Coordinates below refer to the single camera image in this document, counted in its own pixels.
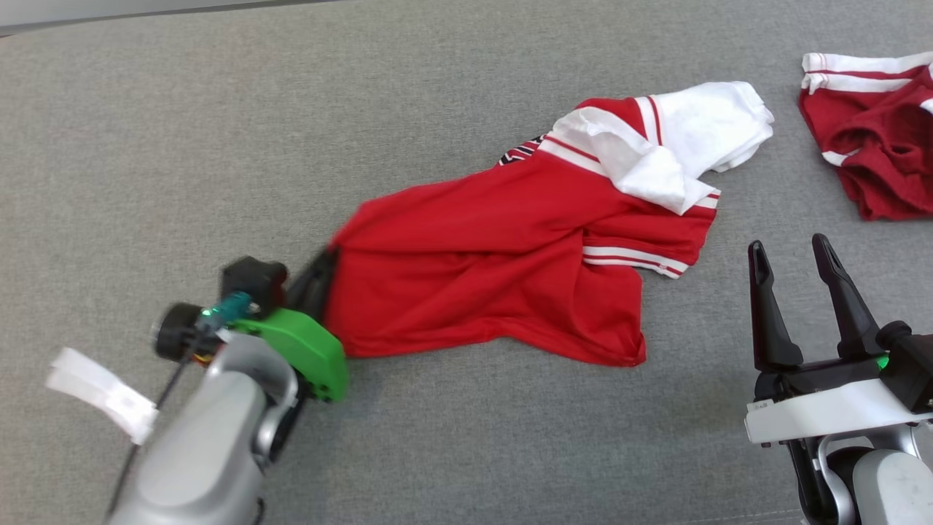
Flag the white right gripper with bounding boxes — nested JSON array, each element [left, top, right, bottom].
[[743, 233, 933, 446]]

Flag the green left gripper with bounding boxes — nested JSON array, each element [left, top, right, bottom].
[[233, 248, 349, 402]]

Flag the red shirt with white sleeves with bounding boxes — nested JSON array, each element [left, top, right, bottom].
[[324, 80, 775, 368]]

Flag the dark red striped shorts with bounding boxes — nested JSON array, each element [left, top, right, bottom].
[[798, 51, 933, 222]]

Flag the left cable with teal connector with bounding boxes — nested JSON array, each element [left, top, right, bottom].
[[109, 292, 252, 511]]

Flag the white cable label tag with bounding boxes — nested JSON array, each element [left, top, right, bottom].
[[45, 347, 160, 446]]

